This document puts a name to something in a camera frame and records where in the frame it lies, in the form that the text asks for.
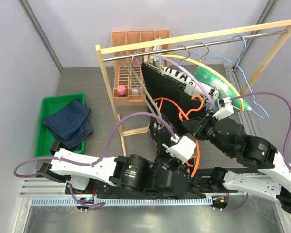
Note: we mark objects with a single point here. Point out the grey plastic hanger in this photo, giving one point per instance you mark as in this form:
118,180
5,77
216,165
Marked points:
133,76

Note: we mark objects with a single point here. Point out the black white-speckled trousers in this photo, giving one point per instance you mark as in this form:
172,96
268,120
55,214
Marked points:
162,140

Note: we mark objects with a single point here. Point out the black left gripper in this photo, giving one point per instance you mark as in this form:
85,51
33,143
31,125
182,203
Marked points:
178,164

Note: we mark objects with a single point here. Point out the orange desk organiser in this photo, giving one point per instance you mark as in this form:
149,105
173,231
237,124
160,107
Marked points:
119,38

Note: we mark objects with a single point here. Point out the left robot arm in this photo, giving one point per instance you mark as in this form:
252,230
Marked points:
132,177

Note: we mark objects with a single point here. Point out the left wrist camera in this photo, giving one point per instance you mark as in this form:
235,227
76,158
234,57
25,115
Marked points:
181,148

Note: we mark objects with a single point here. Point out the blue denim trousers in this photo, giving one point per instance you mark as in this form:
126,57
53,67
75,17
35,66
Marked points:
70,125

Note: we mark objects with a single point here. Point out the wooden clothes rack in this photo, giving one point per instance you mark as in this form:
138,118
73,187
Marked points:
284,35

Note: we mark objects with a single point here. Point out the plain black garment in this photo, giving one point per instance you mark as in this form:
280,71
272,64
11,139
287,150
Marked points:
159,86

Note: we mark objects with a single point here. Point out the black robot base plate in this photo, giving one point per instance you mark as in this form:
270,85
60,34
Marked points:
201,184

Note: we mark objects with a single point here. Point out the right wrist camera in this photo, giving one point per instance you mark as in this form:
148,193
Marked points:
225,109

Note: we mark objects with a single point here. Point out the metal rack rod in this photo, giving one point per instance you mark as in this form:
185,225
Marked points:
200,44

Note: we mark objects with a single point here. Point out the yellow plastic hanger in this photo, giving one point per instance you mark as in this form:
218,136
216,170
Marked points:
167,57

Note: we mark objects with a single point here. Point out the pink capped bottle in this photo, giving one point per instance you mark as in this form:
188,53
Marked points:
121,90

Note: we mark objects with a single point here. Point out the green white garment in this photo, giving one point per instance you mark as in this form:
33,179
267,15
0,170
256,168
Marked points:
215,80

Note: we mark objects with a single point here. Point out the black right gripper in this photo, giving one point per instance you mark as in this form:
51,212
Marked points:
195,126

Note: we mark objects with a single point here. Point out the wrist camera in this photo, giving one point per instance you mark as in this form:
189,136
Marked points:
181,148
225,109

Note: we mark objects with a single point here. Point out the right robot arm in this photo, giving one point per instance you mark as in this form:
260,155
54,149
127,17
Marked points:
250,151

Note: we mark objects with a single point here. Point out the green plastic tray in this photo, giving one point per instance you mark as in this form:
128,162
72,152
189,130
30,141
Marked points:
49,106

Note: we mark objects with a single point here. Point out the white slotted cable duct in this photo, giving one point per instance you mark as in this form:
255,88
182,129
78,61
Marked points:
69,201

